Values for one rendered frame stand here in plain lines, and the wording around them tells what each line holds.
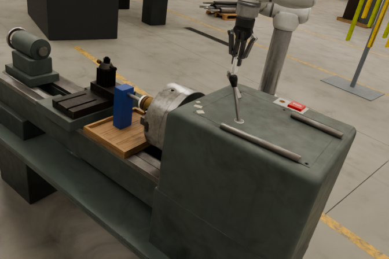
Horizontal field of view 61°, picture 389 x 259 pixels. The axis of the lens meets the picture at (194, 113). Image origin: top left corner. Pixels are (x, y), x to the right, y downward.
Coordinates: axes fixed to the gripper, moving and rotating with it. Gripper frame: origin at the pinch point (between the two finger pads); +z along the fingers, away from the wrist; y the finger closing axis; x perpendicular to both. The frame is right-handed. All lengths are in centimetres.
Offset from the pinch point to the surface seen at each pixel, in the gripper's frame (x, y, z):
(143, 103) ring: 14.8, 35.7, 28.2
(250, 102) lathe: 2.8, -11.5, 12.0
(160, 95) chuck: 20.7, 21.4, 16.6
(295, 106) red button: -8.3, -26.7, 10.9
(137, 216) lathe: 27, 23, 83
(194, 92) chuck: 11.0, 11.2, 14.0
